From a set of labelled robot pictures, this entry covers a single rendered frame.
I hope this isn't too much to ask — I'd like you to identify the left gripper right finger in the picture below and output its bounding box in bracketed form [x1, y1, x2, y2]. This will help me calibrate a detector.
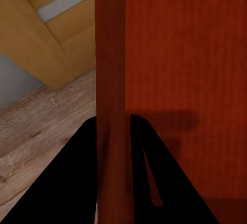
[130, 114, 219, 224]

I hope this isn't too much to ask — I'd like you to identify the storage box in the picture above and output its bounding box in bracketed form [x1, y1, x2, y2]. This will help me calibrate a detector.
[95, 0, 247, 224]

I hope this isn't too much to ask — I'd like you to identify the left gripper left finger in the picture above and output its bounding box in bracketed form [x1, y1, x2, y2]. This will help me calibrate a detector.
[0, 116, 97, 224]

